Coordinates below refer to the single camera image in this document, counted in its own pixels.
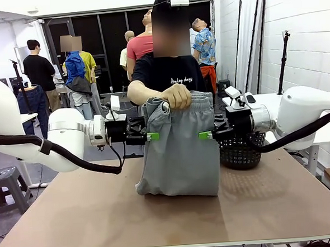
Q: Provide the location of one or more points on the white head-mounted camera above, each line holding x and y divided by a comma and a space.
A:
180, 2

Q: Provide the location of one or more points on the background person khaki trousers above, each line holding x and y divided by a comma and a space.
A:
40, 72

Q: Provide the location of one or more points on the black mesh basket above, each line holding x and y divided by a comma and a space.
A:
240, 158

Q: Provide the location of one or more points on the black monitor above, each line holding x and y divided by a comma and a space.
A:
14, 81

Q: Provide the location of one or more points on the mannequin with yellow shirt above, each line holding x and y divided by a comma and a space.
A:
90, 63

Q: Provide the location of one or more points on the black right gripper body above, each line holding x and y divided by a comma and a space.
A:
239, 123

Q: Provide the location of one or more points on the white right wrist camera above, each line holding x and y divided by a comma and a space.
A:
232, 92

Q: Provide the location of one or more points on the straight black stand pole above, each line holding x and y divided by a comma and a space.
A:
262, 39
252, 39

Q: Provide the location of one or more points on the person in black t-shirt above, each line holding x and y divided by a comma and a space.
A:
150, 71

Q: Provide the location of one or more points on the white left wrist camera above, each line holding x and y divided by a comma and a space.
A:
115, 103

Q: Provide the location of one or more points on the black tripod by jeans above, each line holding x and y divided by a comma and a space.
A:
21, 84

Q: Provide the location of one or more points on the person's right forearm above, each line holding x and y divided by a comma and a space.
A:
143, 92

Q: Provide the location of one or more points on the mannequin with hawaiian shirt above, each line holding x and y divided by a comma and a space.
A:
205, 48

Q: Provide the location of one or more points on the mannequin torso in blue jeans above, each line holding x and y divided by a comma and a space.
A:
38, 109

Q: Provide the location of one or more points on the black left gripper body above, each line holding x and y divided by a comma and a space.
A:
116, 129

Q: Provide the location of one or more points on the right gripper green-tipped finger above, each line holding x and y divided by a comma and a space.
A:
207, 135
221, 121

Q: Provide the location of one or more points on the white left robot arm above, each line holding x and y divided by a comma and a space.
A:
67, 132

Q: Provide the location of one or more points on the mannequin with pink top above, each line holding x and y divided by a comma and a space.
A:
140, 48

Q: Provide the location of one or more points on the bald mannequin cream shirt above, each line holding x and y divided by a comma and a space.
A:
124, 57

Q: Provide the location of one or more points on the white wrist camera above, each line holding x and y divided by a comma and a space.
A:
115, 103
232, 92

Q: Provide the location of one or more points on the person's right hand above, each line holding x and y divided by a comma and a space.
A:
179, 98

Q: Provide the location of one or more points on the grey framed whiteboard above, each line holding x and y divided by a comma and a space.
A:
18, 54

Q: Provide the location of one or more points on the grey plastic stool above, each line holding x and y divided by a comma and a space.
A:
6, 178

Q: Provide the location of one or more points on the dark glass window wall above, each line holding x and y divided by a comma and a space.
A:
112, 48

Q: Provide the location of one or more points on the cluttered background workbench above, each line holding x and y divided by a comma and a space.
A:
62, 93

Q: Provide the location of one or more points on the black tripod by brick wall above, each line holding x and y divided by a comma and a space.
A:
283, 63

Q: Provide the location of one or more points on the grey training pants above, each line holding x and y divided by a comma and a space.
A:
181, 161

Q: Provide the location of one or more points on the thin curved black pole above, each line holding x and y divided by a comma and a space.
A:
239, 26

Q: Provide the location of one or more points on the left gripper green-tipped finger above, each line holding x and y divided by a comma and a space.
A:
151, 136
138, 124

